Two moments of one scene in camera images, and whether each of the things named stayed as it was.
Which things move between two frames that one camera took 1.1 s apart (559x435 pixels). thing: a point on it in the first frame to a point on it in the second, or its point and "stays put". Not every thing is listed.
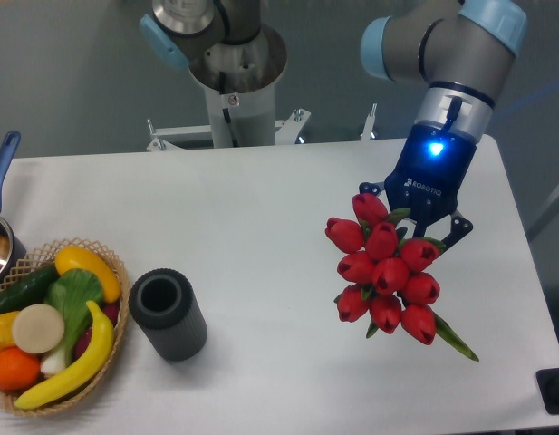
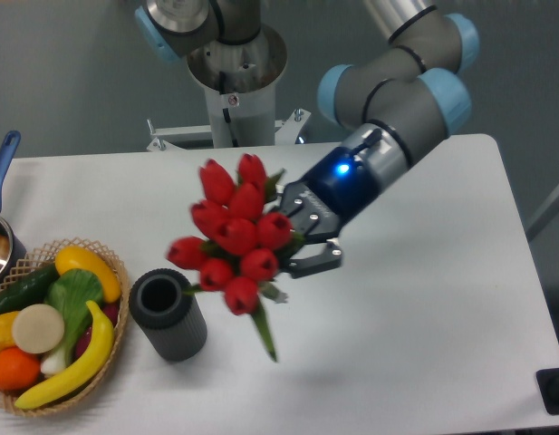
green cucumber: (26, 287) stays put
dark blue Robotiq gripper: (427, 179) to (317, 203)
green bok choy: (71, 291) stays put
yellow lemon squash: (75, 257) stays put
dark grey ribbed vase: (162, 304) stays put
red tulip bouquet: (386, 275) to (242, 237)
